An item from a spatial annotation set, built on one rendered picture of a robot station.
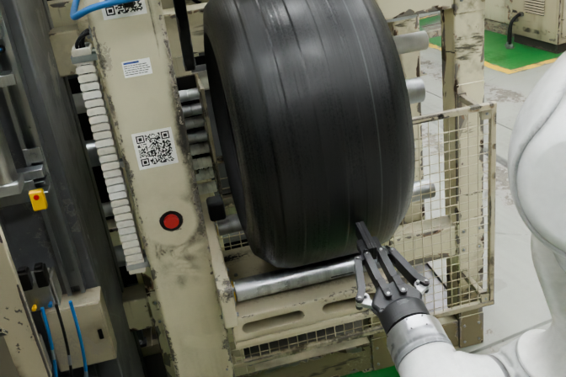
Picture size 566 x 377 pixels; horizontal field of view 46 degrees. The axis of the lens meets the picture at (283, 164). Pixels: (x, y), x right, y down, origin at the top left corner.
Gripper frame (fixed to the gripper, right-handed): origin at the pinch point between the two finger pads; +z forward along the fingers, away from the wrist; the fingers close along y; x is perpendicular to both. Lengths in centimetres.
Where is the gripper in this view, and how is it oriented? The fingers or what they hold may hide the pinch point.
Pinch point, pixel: (365, 240)
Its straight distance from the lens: 119.0
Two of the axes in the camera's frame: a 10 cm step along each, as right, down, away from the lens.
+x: 0.7, 7.8, 6.3
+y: -9.7, 2.1, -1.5
